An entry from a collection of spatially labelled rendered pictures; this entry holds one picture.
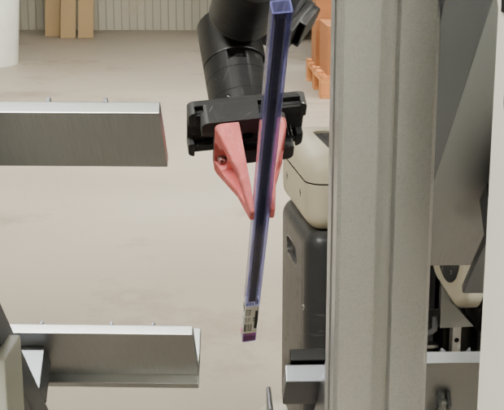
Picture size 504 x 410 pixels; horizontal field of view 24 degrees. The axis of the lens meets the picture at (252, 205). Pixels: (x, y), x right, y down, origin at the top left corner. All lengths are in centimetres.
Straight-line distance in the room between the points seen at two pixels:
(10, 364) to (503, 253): 69
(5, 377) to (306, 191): 93
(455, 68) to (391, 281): 10
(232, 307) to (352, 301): 305
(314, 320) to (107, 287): 192
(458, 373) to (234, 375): 212
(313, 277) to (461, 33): 140
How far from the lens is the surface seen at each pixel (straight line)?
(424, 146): 49
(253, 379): 305
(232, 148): 99
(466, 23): 49
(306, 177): 184
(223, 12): 102
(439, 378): 99
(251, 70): 103
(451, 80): 52
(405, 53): 48
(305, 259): 188
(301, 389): 106
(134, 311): 354
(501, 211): 38
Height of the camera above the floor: 120
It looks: 15 degrees down
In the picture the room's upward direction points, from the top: straight up
